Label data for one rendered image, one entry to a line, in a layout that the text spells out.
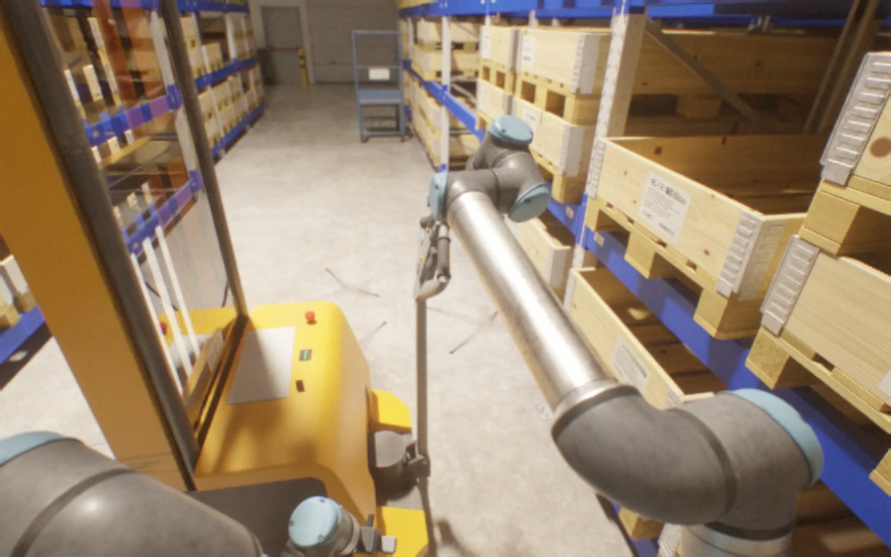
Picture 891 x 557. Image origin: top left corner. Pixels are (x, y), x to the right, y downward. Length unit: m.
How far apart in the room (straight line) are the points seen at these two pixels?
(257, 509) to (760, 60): 2.48
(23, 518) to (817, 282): 1.21
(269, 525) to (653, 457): 1.20
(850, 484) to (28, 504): 1.29
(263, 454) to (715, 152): 1.91
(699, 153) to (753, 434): 1.62
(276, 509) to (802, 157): 2.33
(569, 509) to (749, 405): 1.79
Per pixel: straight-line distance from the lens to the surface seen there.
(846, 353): 1.15
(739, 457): 0.57
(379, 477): 1.91
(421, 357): 1.57
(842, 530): 2.10
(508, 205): 0.89
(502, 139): 0.96
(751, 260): 1.28
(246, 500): 1.45
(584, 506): 2.38
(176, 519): 0.47
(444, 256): 1.24
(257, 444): 1.40
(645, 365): 1.64
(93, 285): 1.15
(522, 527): 2.26
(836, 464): 1.30
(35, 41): 1.02
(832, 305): 1.15
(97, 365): 1.27
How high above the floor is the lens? 1.89
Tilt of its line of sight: 30 degrees down
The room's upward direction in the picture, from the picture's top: 1 degrees clockwise
